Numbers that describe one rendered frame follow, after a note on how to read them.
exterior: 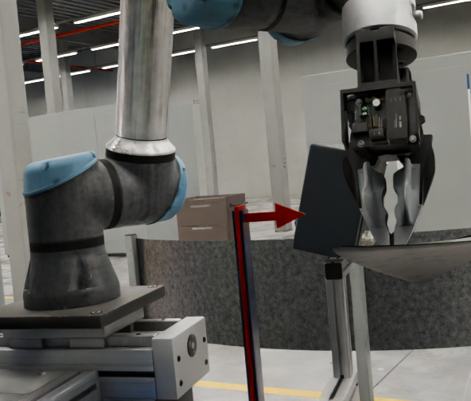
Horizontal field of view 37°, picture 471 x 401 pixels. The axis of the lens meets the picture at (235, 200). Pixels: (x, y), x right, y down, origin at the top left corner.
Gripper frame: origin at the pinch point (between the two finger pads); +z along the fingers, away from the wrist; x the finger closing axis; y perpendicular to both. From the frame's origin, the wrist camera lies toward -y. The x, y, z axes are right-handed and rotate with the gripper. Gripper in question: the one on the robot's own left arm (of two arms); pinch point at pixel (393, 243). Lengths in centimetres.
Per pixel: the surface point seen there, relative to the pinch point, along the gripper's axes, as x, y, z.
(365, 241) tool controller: -10, -53, -10
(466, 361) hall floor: 1, -361, 8
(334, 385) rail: -15, -47, 15
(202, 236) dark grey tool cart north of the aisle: -260, -619, -125
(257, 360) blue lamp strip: -12.9, 3.8, 11.2
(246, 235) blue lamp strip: -12.8, 7.4, -0.2
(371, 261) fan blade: -1.9, 1.5, 1.9
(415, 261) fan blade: 1.9, -2.5, 1.5
